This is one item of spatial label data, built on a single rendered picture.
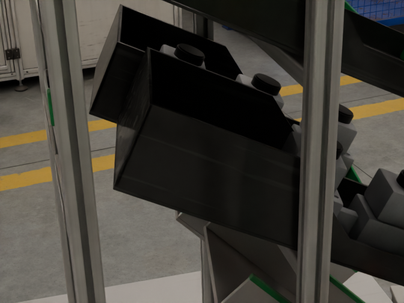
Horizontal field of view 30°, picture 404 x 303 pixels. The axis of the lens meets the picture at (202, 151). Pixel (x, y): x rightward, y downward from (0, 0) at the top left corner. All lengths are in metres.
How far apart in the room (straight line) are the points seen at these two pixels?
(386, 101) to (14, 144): 1.98
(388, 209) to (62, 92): 0.30
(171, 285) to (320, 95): 0.75
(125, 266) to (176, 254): 0.20
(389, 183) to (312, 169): 0.13
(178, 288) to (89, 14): 3.43
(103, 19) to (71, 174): 4.07
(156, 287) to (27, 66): 3.40
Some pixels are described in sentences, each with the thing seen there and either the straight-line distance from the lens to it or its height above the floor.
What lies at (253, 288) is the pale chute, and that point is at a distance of 0.62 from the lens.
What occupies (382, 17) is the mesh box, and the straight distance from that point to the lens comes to 5.20.
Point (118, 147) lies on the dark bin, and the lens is 0.61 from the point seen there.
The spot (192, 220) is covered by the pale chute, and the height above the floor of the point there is 1.18.
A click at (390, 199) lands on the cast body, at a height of 1.26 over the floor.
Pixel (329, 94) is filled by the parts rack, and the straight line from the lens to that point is 0.52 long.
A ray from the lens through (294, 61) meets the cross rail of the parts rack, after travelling 0.55.
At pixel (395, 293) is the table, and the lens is 1.22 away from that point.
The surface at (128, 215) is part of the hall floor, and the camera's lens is 3.11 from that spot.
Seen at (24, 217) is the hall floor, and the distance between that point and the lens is 3.19.
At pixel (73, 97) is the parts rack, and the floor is 1.40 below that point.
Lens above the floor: 1.57
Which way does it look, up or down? 26 degrees down
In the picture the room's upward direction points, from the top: 2 degrees counter-clockwise
